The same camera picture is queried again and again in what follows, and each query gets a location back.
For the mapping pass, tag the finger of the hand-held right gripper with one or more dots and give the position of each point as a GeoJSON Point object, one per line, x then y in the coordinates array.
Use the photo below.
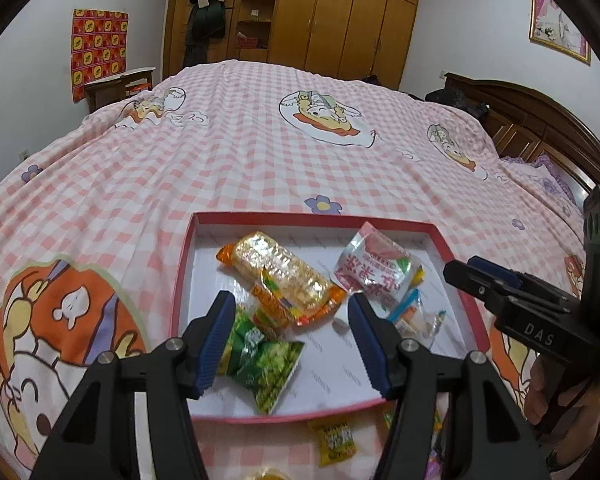
{"type": "Point", "coordinates": [490, 267]}
{"type": "Point", "coordinates": [472, 285]}

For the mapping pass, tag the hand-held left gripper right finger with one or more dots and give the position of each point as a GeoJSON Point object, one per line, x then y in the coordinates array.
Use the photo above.
{"type": "Point", "coordinates": [372, 345]}

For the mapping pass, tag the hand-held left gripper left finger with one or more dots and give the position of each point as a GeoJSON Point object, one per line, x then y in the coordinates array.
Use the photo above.
{"type": "Point", "coordinates": [215, 345]}

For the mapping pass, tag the clear blue-edged candy packet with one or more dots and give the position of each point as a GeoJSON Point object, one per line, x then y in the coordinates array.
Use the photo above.
{"type": "Point", "coordinates": [415, 320]}

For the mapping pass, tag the red cardboard box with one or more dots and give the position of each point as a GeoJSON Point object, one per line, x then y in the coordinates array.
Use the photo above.
{"type": "Point", "coordinates": [325, 360]}

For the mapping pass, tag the green wafer packet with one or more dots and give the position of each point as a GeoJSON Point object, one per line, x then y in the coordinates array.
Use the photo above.
{"type": "Point", "coordinates": [275, 375]}

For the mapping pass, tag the orange burger gummy packet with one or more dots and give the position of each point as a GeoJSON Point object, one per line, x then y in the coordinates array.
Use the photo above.
{"type": "Point", "coordinates": [275, 305]}

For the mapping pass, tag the white red drink pouch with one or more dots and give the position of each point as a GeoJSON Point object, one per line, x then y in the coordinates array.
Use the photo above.
{"type": "Point", "coordinates": [375, 265]}

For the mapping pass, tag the clear orange rice cracker packet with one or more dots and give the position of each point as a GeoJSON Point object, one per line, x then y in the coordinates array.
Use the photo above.
{"type": "Point", "coordinates": [280, 270]}

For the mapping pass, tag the yellow snack packet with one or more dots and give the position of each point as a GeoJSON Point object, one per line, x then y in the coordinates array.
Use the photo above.
{"type": "Point", "coordinates": [332, 440]}

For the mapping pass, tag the yellow jelly cup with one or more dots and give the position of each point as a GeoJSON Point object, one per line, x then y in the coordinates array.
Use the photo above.
{"type": "Point", "coordinates": [267, 475]}

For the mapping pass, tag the person's right hand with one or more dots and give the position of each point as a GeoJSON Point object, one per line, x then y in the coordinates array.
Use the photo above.
{"type": "Point", "coordinates": [587, 415]}

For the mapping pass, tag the purple frilled pillow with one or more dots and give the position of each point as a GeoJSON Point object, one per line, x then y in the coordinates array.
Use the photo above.
{"type": "Point", "coordinates": [555, 180]}

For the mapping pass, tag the dark wooden headboard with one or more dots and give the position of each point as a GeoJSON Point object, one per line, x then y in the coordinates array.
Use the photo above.
{"type": "Point", "coordinates": [530, 120]}

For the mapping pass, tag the dark bag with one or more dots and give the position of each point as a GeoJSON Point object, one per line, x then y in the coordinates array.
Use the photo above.
{"type": "Point", "coordinates": [450, 97]}

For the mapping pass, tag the pink checkered cartoon blanket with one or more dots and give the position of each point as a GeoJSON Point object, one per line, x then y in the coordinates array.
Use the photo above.
{"type": "Point", "coordinates": [230, 150]}

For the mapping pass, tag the wooden side table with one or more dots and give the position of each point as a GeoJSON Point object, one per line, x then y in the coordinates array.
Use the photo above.
{"type": "Point", "coordinates": [105, 91]}

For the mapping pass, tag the wooden wardrobe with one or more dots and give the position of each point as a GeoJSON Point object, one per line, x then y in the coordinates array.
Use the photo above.
{"type": "Point", "coordinates": [340, 20]}

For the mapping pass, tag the red shelf box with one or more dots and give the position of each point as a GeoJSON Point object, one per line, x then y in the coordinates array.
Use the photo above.
{"type": "Point", "coordinates": [247, 42]}

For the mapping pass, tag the hanging dark clothes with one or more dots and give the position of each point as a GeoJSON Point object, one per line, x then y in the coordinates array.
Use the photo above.
{"type": "Point", "coordinates": [205, 25]}

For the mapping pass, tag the framed wall picture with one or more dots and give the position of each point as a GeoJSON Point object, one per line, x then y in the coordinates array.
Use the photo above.
{"type": "Point", "coordinates": [555, 20]}

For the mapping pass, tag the red patterned wall poster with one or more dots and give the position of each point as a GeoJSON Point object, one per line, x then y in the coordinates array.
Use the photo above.
{"type": "Point", "coordinates": [97, 55]}

